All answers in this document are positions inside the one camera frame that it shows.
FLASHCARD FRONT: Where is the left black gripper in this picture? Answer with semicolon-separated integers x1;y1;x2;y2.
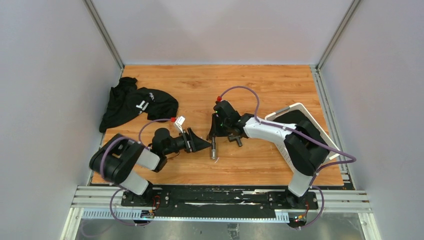
163;128;212;156

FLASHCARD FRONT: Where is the grey faucet with lever handle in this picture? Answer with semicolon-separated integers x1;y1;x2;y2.
211;136;217;152

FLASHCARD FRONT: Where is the grey tee pipe fitting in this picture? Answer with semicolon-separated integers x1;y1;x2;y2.
210;149;218;160

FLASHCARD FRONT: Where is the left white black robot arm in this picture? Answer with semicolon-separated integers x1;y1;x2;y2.
89;127;212;207

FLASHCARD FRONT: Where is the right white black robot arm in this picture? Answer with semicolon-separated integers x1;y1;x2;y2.
213;100;335;209

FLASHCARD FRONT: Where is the white plastic basket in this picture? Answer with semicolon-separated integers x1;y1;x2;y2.
265;102;340;176

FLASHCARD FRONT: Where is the black cloth in basket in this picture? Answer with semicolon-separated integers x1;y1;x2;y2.
272;109;312;125

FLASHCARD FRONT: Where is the black cloth with white print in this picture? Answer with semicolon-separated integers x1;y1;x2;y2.
99;77;179;133

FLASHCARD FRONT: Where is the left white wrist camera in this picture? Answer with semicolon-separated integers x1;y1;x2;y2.
173;115;186;133

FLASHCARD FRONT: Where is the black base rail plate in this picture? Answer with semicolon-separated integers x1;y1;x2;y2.
74;184;321;223

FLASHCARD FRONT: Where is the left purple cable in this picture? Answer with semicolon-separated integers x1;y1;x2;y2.
99;116;178;186

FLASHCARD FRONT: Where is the purple cable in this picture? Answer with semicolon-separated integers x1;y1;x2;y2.
99;116;178;186
215;85;358;229

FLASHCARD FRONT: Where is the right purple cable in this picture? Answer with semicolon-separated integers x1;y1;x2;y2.
215;85;358;229

